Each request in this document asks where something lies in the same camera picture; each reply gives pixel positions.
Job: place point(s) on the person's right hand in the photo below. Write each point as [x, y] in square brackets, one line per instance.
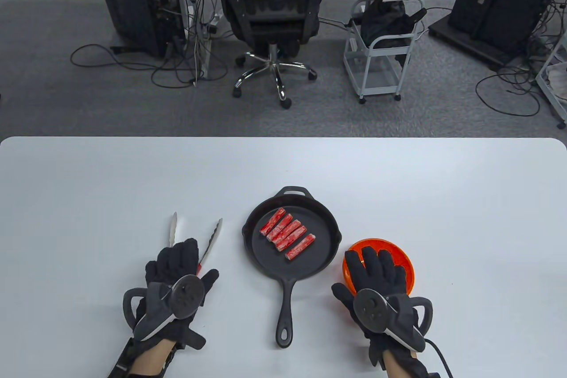
[381, 271]

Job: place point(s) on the person's left hand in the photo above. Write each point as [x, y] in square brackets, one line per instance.
[177, 258]

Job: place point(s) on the orange plastic bowl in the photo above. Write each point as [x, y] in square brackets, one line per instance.
[405, 263]

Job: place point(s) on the black cast iron pan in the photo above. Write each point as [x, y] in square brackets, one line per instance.
[310, 258]

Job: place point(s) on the red white crab stick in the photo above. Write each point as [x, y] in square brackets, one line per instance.
[287, 231]
[279, 227]
[293, 238]
[273, 221]
[300, 247]

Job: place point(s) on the person's left forearm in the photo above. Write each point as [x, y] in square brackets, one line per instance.
[148, 360]

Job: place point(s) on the person's right forearm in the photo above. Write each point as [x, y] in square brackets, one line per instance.
[401, 364]

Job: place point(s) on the grey handheld controller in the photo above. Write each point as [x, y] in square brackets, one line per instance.
[372, 309]
[188, 298]

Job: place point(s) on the black wrist sensor box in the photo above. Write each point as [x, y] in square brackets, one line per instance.
[119, 362]

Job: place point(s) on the white rolling cart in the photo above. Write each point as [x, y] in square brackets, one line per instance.
[364, 72]

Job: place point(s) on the white desk leg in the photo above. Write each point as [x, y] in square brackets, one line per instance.
[203, 59]

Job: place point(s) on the white power strip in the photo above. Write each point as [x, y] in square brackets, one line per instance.
[217, 19]

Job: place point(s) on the black bag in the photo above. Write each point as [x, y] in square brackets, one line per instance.
[385, 23]

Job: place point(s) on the black computer tower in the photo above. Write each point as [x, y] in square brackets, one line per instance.
[128, 1]

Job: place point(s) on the white metal rack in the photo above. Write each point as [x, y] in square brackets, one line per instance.
[559, 79]

